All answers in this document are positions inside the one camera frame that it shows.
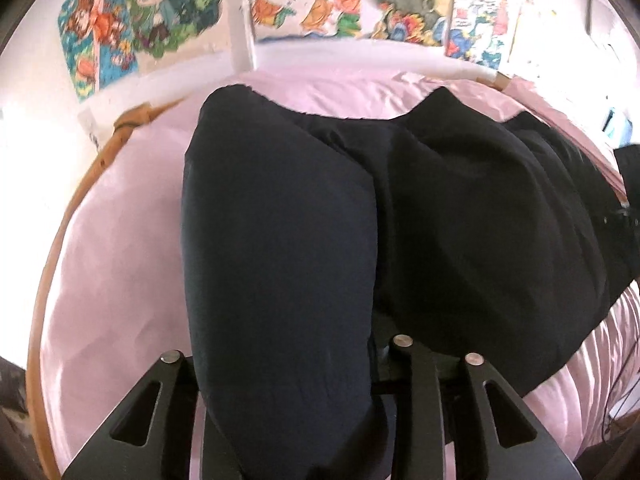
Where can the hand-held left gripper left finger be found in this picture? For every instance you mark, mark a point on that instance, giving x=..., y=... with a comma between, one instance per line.
x=175, y=395

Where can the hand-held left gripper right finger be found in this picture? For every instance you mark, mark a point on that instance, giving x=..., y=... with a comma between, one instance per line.
x=415, y=385

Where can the black puffer jacket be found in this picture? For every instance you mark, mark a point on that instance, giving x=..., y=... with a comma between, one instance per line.
x=300, y=240

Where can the pink bed sheet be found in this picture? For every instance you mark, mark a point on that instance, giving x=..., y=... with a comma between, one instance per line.
x=115, y=260

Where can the orange flowers grey creature poster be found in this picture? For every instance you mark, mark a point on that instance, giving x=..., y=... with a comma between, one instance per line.
x=350, y=0

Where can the wooden bed frame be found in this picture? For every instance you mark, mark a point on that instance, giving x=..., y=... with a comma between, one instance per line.
x=50, y=240

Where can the blue red cartoon wall poster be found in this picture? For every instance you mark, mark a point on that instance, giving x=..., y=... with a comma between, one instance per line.
x=475, y=25

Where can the white bed rail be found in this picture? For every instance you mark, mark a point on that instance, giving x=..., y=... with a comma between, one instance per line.
x=380, y=57

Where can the blond cartoon figure wall poster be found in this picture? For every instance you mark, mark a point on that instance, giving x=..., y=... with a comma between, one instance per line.
x=150, y=15

